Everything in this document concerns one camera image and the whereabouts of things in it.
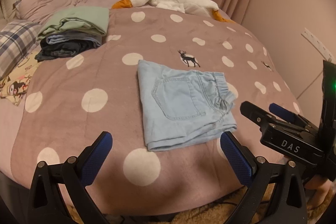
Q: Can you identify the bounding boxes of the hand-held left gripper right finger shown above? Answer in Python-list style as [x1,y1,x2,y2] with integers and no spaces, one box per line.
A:
[220,131,306,224]

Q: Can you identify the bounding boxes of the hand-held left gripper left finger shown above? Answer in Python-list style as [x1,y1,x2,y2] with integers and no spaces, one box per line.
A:
[27,131,113,224]

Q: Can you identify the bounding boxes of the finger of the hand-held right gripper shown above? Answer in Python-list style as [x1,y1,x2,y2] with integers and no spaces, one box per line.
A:
[269,103,315,125]
[240,101,279,132]

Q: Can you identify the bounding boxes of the light blue denim pants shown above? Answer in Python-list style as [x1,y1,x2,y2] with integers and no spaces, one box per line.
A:
[137,59,238,152]

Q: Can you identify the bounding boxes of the person's right hand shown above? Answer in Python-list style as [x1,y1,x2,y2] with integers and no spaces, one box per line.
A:
[304,175,334,191]

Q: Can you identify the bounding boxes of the mauve polka dot blanket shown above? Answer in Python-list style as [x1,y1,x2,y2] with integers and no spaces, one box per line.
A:
[10,7,303,216]

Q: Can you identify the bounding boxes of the pink bed sheet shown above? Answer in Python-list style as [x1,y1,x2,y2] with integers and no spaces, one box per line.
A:
[0,97,30,178]

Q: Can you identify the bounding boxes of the cream cartoon print cloth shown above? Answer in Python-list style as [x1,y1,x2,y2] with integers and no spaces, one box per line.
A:
[0,49,40,107]

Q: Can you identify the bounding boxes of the dark folded jeans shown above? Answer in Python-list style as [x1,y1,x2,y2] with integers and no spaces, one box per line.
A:
[35,40,99,62]

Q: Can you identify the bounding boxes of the blue-grey folded garment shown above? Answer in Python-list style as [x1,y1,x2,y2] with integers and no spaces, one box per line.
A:
[46,31,103,47]

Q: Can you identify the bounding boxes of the blue plaid pillow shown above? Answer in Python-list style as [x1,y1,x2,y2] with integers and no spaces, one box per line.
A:
[0,20,43,82]

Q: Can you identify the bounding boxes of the green folded garment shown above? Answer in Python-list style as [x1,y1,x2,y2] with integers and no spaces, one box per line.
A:
[36,7,110,42]

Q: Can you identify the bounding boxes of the white wall power strip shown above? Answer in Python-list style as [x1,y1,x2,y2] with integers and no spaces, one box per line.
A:
[302,28,336,62]

